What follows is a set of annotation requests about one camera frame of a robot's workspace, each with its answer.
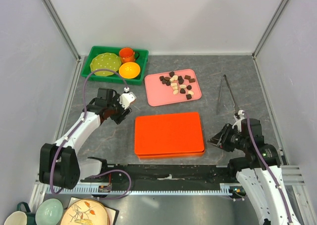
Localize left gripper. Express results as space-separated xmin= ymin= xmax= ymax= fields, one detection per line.
xmin=107 ymin=94 xmax=132 ymax=125

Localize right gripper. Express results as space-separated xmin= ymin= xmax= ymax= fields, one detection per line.
xmin=207 ymin=122 xmax=249 ymax=152

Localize orange chocolate box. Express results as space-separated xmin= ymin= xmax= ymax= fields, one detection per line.
xmin=137 ymin=151 xmax=205 ymax=160

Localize metal tongs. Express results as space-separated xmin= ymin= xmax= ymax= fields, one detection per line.
xmin=216 ymin=74 xmax=241 ymax=115

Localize orange box lid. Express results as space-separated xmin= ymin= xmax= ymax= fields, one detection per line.
xmin=134 ymin=112 xmax=205 ymax=155

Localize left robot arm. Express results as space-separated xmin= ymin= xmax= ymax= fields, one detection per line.
xmin=39 ymin=88 xmax=136 ymax=189

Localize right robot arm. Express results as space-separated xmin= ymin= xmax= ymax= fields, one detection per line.
xmin=209 ymin=118 xmax=300 ymax=225

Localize pink tray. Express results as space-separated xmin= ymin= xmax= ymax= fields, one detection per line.
xmin=145 ymin=69 xmax=202 ymax=107

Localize orange bowl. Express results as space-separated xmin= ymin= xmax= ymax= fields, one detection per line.
xmin=119 ymin=62 xmax=141 ymax=79

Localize green dotted plate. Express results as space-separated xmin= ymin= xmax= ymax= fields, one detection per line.
xmin=90 ymin=53 xmax=122 ymax=72

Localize orange mug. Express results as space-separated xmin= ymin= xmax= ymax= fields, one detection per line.
xmin=119 ymin=47 xmax=140 ymax=63

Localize painted bird plate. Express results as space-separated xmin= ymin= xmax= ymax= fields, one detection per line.
xmin=60 ymin=199 xmax=110 ymax=225

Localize celadon bowl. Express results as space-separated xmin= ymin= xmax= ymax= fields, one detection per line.
xmin=35 ymin=198 xmax=64 ymax=225

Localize white green mug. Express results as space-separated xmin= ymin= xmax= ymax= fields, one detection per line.
xmin=4 ymin=202 xmax=36 ymax=225

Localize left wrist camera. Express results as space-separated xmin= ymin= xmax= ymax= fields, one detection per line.
xmin=119 ymin=86 xmax=136 ymax=110

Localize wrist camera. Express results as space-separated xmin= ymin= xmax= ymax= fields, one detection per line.
xmin=119 ymin=86 xmax=136 ymax=110
xmin=232 ymin=110 xmax=246 ymax=132

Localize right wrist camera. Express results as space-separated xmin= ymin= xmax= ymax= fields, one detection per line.
xmin=232 ymin=110 xmax=246 ymax=132

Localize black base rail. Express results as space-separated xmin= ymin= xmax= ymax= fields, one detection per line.
xmin=69 ymin=162 xmax=258 ymax=193

